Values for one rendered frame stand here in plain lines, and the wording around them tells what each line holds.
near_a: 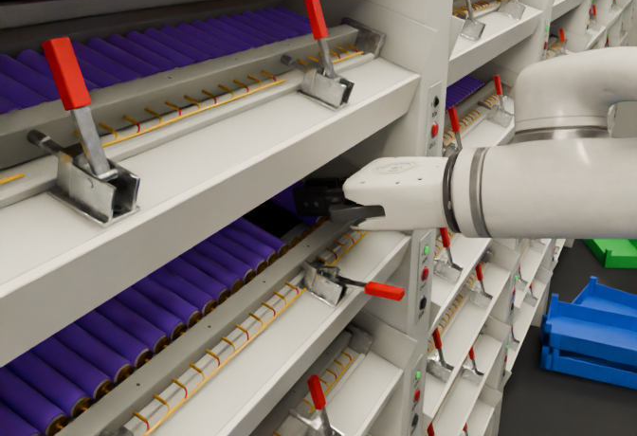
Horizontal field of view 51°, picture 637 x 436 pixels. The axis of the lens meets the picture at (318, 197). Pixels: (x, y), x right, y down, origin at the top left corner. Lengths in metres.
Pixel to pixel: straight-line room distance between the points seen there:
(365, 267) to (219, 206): 0.30
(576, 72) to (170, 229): 0.34
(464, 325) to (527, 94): 0.80
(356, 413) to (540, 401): 1.34
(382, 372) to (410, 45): 0.41
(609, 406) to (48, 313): 1.93
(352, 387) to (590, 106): 0.44
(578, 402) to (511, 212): 1.59
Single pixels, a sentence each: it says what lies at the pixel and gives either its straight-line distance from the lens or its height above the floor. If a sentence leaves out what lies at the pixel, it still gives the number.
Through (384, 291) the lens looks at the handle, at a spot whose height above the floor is 0.96.
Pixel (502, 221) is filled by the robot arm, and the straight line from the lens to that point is 0.59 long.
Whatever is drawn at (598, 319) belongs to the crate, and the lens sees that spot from 2.36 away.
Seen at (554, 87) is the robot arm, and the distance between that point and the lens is 0.58.
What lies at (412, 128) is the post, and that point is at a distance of 0.75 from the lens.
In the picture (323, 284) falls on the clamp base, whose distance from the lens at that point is 0.63.
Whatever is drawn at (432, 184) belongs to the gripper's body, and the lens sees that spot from 0.60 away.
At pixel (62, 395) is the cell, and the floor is 0.98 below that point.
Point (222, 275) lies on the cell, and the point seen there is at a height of 0.98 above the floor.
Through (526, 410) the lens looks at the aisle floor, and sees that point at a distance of 2.07.
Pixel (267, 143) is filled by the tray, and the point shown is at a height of 1.13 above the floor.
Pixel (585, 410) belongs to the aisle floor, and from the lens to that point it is 2.12.
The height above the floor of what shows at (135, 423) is 0.95.
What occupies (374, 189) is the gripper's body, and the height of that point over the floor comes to 1.05.
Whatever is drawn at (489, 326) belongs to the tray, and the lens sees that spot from 1.65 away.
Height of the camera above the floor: 1.27
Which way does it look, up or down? 22 degrees down
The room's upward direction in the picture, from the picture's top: straight up
